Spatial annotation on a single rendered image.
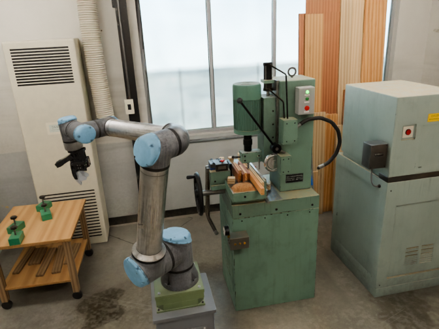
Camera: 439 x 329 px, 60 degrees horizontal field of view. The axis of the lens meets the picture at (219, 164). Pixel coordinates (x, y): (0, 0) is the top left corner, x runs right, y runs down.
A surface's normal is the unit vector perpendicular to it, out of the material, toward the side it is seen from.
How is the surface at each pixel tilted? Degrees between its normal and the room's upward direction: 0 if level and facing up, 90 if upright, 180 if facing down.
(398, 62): 90
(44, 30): 90
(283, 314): 0
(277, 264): 90
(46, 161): 90
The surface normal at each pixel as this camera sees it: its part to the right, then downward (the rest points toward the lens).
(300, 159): 0.19, 0.33
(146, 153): -0.65, 0.17
